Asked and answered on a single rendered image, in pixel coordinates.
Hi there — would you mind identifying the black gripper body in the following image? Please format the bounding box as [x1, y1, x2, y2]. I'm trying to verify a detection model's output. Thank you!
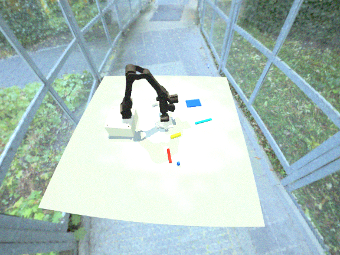
[159, 105, 169, 122]

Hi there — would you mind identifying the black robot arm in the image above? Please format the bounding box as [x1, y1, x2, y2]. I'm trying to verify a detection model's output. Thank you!
[120, 64, 179, 119]

